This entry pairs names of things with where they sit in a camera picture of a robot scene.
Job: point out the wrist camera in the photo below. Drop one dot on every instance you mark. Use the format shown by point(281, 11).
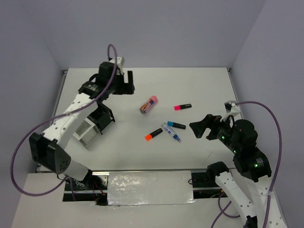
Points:
point(231, 110)
point(120, 63)

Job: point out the orange highlighter marker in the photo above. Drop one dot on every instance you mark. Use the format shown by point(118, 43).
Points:
point(153, 134)

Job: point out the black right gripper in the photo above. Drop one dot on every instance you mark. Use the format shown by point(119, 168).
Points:
point(210, 120)

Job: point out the blue highlighter marker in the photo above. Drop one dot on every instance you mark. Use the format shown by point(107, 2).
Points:
point(176, 125)

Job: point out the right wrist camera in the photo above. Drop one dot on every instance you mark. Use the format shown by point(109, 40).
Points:
point(231, 110)

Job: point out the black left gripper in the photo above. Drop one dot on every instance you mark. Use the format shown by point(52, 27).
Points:
point(126, 88)

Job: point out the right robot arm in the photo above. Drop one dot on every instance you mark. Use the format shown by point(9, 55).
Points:
point(262, 209)

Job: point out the white slotted organizer box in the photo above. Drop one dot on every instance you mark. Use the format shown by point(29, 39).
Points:
point(86, 132)

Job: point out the silver taped front panel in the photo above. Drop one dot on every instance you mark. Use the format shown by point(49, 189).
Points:
point(149, 188)

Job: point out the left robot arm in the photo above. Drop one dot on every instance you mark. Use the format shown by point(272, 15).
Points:
point(48, 148)

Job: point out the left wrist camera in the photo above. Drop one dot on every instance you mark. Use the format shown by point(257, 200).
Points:
point(120, 63)

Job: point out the clear glue bottle blue cap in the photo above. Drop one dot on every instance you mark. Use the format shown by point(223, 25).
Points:
point(170, 132)

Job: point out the pink capped crayon tube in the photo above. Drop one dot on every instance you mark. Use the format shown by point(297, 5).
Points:
point(148, 105)

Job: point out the pink highlighter marker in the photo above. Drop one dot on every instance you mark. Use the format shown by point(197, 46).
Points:
point(183, 106)

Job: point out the black slotted organizer box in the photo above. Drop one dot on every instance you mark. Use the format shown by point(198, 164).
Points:
point(102, 116)

